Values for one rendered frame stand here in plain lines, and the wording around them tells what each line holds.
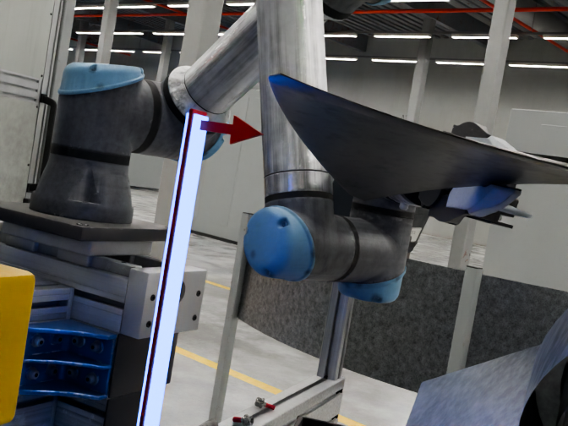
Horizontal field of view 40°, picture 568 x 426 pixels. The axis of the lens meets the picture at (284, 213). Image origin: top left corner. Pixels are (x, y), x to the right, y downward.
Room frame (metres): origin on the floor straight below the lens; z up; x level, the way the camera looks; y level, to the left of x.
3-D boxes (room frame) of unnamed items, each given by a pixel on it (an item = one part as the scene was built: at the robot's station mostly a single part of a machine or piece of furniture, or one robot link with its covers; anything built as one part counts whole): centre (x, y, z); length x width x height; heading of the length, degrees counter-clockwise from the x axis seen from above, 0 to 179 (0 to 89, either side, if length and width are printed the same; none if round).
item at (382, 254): (0.91, -0.10, 1.08); 0.11 x 0.08 x 0.11; 134
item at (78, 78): (1.16, 0.29, 1.20); 0.13 x 0.12 x 0.14; 134
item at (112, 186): (1.16, 0.30, 1.09); 0.15 x 0.15 x 0.10
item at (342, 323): (1.15, -0.11, 0.96); 0.03 x 0.03 x 0.20; 67
